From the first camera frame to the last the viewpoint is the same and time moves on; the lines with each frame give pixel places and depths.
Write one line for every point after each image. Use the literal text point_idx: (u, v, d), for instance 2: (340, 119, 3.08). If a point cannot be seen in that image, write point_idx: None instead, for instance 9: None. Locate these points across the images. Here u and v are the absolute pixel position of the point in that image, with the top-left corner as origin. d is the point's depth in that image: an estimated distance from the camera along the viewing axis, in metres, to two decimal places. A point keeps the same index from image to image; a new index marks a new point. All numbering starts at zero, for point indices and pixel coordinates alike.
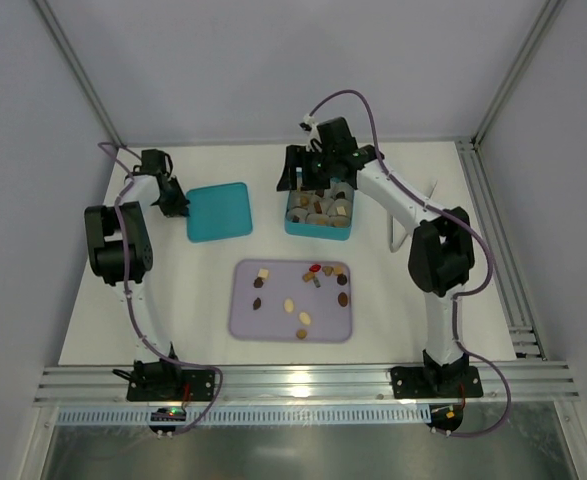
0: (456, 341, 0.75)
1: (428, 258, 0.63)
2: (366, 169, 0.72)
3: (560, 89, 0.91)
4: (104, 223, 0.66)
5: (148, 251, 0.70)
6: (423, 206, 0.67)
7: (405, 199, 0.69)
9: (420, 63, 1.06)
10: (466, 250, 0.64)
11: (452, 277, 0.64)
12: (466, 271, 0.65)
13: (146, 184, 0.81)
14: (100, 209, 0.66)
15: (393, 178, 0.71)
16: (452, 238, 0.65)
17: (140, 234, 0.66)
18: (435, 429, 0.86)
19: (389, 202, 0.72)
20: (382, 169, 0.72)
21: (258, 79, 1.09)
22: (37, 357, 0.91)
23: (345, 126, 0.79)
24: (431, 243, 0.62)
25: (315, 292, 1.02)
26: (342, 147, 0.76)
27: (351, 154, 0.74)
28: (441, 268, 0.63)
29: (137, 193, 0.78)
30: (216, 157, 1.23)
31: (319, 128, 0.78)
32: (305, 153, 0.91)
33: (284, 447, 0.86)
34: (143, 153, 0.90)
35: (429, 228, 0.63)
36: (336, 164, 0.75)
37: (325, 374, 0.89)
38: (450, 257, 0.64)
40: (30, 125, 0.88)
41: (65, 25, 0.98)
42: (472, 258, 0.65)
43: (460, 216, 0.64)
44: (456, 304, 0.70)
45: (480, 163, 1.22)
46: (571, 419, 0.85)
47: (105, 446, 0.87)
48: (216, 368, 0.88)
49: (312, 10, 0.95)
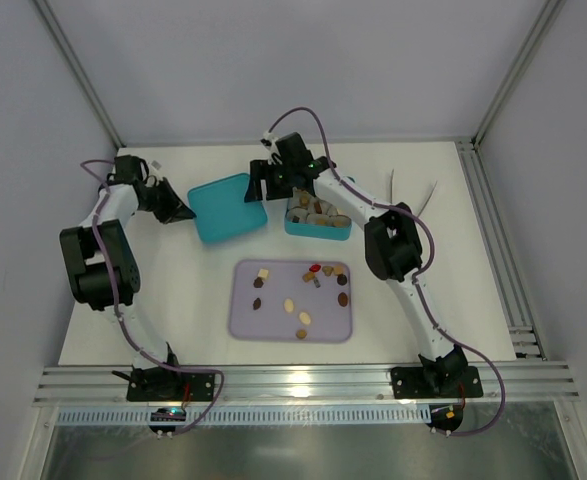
0: (439, 329, 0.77)
1: (379, 247, 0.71)
2: (320, 178, 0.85)
3: (561, 88, 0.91)
4: (82, 245, 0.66)
5: (135, 273, 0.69)
6: (371, 204, 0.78)
7: (357, 200, 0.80)
9: (420, 63, 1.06)
10: (413, 239, 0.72)
11: (404, 261, 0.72)
12: (417, 255, 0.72)
13: (122, 194, 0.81)
14: (76, 232, 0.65)
15: (344, 183, 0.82)
16: (400, 230, 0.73)
17: (123, 255, 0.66)
18: (435, 429, 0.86)
19: (344, 205, 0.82)
20: (334, 177, 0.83)
21: (258, 79, 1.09)
22: (38, 356, 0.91)
23: (300, 140, 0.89)
24: (381, 237, 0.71)
25: (315, 292, 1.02)
26: (300, 161, 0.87)
27: (308, 167, 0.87)
28: (393, 257, 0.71)
29: (116, 206, 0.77)
30: (216, 158, 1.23)
31: (277, 143, 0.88)
32: (267, 166, 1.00)
33: (284, 447, 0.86)
34: (116, 161, 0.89)
35: (377, 222, 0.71)
36: (295, 175, 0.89)
37: (325, 374, 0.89)
38: (399, 247, 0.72)
40: (30, 125, 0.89)
41: (66, 26, 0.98)
42: (419, 245, 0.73)
43: (402, 207, 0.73)
44: (420, 289, 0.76)
45: (481, 163, 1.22)
46: (571, 419, 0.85)
47: (105, 446, 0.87)
48: (216, 369, 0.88)
49: (312, 10, 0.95)
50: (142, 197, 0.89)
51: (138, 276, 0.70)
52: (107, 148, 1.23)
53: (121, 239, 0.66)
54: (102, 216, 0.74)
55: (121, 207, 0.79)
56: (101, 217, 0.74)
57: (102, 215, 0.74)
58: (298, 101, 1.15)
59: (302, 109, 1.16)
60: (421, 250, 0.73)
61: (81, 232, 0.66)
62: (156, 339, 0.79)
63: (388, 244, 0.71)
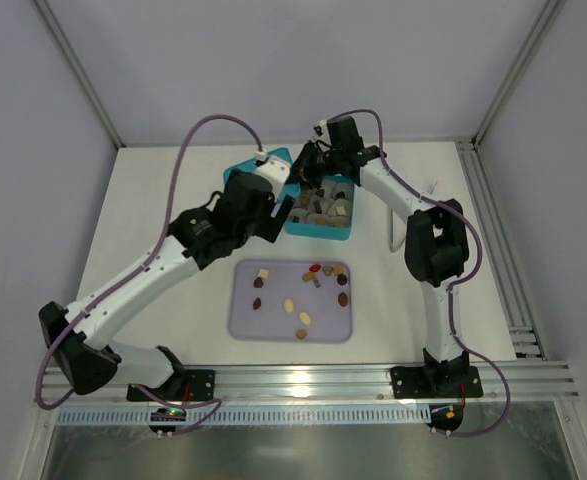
0: (455, 336, 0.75)
1: (423, 247, 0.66)
2: (369, 165, 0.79)
3: (561, 88, 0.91)
4: (55, 331, 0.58)
5: (103, 373, 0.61)
6: (419, 197, 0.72)
7: (403, 192, 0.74)
9: (420, 63, 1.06)
10: (459, 241, 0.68)
11: (446, 267, 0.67)
12: (459, 262, 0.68)
13: (160, 273, 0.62)
14: (47, 321, 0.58)
15: (393, 174, 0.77)
16: (447, 231, 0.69)
17: (75, 373, 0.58)
18: (435, 429, 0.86)
19: (388, 196, 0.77)
20: (383, 166, 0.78)
21: (258, 79, 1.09)
22: (37, 356, 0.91)
23: (353, 125, 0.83)
24: (426, 235, 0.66)
25: (315, 292, 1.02)
26: (349, 146, 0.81)
27: (357, 153, 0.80)
28: (435, 257, 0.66)
29: (127, 296, 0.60)
30: (217, 158, 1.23)
31: (328, 125, 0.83)
32: (311, 147, 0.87)
33: (284, 447, 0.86)
34: (233, 183, 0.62)
35: (424, 217, 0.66)
36: (342, 161, 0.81)
37: (325, 374, 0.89)
38: (443, 248, 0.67)
40: (29, 125, 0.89)
41: (65, 26, 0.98)
42: (465, 251, 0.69)
43: (455, 208, 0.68)
44: (451, 297, 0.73)
45: (481, 163, 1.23)
46: (570, 419, 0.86)
47: (105, 446, 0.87)
48: (216, 399, 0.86)
49: (312, 10, 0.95)
50: (220, 248, 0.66)
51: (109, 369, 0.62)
52: (107, 147, 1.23)
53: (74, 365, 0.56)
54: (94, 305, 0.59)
55: (140, 296, 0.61)
56: (95, 310, 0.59)
57: (101, 304, 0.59)
58: (298, 102, 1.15)
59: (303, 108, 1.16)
60: (465, 258, 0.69)
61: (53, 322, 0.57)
62: (161, 364, 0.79)
63: (434, 244, 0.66)
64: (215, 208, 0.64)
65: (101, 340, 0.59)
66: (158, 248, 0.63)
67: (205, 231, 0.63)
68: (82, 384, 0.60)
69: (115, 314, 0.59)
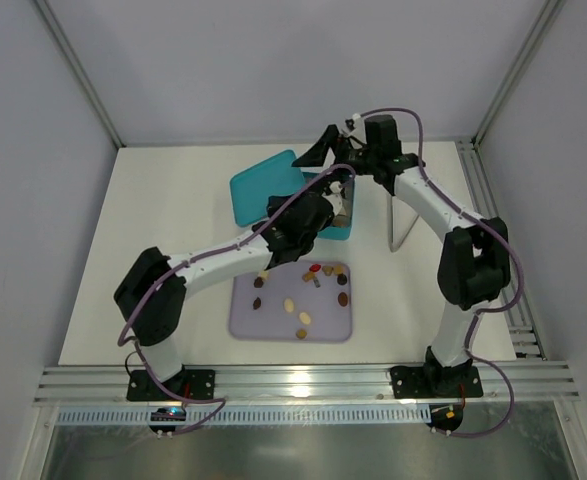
0: (465, 349, 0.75)
1: (458, 267, 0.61)
2: (405, 175, 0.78)
3: (561, 87, 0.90)
4: (152, 273, 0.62)
5: (163, 331, 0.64)
6: (459, 212, 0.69)
7: (442, 206, 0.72)
9: (420, 63, 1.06)
10: (500, 265, 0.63)
11: (483, 292, 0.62)
12: (498, 288, 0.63)
13: (247, 256, 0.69)
14: (153, 261, 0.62)
15: (431, 185, 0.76)
16: (487, 251, 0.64)
17: (151, 318, 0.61)
18: (436, 429, 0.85)
19: (424, 207, 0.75)
20: (420, 176, 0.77)
21: (258, 79, 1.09)
22: (38, 356, 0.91)
23: (393, 124, 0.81)
24: (462, 253, 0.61)
25: (315, 292, 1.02)
26: (386, 151, 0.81)
27: (393, 161, 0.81)
28: (472, 280, 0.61)
29: (215, 263, 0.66)
30: (215, 159, 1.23)
31: (368, 124, 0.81)
32: (342, 141, 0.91)
33: (284, 447, 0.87)
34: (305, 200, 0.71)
35: (463, 236, 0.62)
36: (377, 166, 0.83)
37: (325, 374, 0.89)
38: (482, 270, 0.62)
40: (28, 125, 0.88)
41: (65, 26, 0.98)
42: (507, 277, 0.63)
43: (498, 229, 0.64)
44: (475, 322, 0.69)
45: (480, 163, 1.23)
46: (571, 419, 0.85)
47: (106, 446, 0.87)
48: (219, 399, 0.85)
49: (311, 10, 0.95)
50: (288, 254, 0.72)
51: (167, 330, 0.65)
52: (107, 147, 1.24)
53: (162, 310, 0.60)
54: (194, 262, 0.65)
55: (227, 269, 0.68)
56: (194, 264, 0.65)
57: (198, 262, 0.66)
58: (298, 101, 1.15)
59: (304, 108, 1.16)
60: (505, 284, 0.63)
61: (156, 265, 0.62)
62: (172, 362, 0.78)
63: (471, 266, 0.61)
64: (285, 220, 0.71)
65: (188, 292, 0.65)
66: (250, 238, 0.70)
67: (279, 239, 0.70)
68: (147, 333, 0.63)
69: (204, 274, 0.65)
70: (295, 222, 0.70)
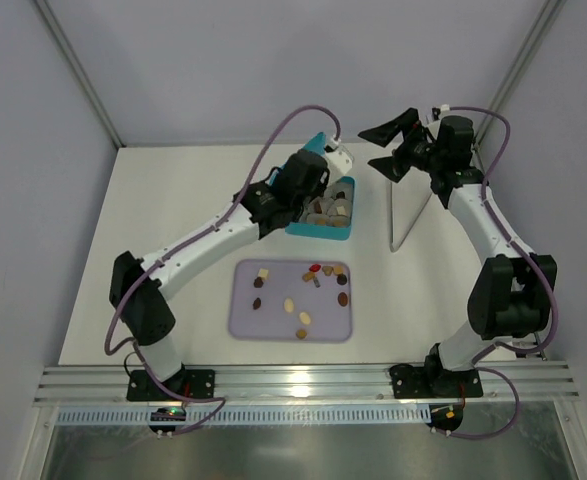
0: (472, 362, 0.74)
1: (491, 299, 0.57)
2: (462, 189, 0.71)
3: (562, 87, 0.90)
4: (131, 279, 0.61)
5: (160, 330, 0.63)
6: (508, 241, 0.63)
7: (492, 229, 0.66)
9: (420, 63, 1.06)
10: (537, 307, 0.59)
11: (510, 328, 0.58)
12: (527, 329, 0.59)
13: (229, 235, 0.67)
14: (125, 267, 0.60)
15: (487, 206, 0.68)
16: (528, 289, 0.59)
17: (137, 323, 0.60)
18: (436, 429, 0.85)
19: (473, 228, 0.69)
20: (479, 194, 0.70)
21: (258, 79, 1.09)
22: (38, 356, 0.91)
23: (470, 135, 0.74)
24: (499, 288, 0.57)
25: (314, 292, 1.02)
26: (452, 159, 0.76)
27: (456, 172, 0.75)
28: (501, 315, 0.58)
29: (188, 257, 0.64)
30: (215, 159, 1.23)
31: (444, 125, 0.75)
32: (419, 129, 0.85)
33: (284, 447, 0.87)
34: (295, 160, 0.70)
35: (506, 268, 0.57)
36: (437, 173, 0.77)
37: (325, 374, 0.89)
38: (516, 307, 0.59)
40: (28, 125, 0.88)
41: (65, 26, 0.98)
42: (541, 321, 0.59)
43: (545, 269, 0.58)
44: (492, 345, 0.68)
45: (480, 163, 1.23)
46: (570, 419, 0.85)
47: (106, 446, 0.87)
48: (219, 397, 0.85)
49: (311, 10, 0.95)
50: (279, 217, 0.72)
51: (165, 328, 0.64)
52: (107, 147, 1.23)
53: (142, 314, 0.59)
54: (167, 262, 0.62)
55: (207, 255, 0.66)
56: (168, 262, 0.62)
57: (173, 258, 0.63)
58: (298, 101, 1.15)
59: (304, 107, 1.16)
60: (538, 326, 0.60)
61: (130, 270, 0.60)
62: (171, 361, 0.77)
63: (505, 300, 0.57)
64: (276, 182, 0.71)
65: (169, 291, 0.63)
66: (228, 214, 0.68)
67: (269, 202, 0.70)
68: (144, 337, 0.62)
69: (180, 270, 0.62)
70: (287, 182, 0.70)
